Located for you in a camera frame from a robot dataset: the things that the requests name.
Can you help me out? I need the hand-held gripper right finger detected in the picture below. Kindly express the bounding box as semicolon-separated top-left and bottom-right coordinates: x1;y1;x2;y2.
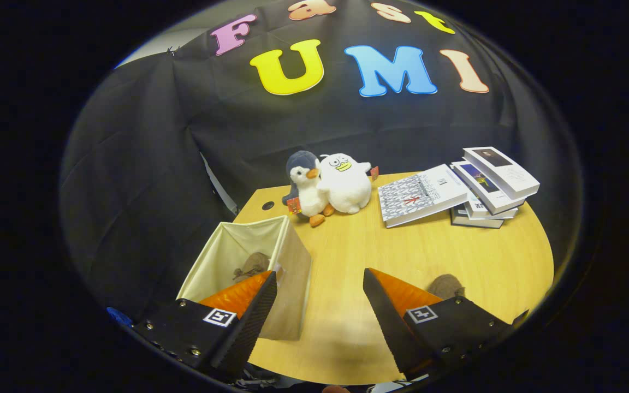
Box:
362;267;514;380

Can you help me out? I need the grey patterned cover book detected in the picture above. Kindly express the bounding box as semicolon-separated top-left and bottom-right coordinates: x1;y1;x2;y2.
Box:
377;164;469;229

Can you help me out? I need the white book blue cover picture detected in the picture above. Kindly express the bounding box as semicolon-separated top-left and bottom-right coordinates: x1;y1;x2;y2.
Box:
450;160;527;215

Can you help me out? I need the thin white book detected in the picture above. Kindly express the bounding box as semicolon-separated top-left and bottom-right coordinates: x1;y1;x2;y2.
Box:
465;194;519;220

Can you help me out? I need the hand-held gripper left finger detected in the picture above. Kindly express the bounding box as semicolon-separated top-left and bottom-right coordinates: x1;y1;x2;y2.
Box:
130;270;278;380

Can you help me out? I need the penguin plush toy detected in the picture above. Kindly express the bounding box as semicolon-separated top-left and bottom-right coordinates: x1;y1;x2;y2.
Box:
282;150;336;228

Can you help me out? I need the brown fuzzy shoe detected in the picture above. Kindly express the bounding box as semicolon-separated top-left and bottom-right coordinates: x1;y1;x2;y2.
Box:
232;251;271;283
426;274;465;300

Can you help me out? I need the white duck plush toy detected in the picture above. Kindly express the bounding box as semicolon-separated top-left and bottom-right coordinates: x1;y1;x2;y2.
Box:
317;153;379;215

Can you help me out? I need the beige fabric storage box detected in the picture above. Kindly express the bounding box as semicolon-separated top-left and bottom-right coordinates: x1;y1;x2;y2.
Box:
177;215;312;342

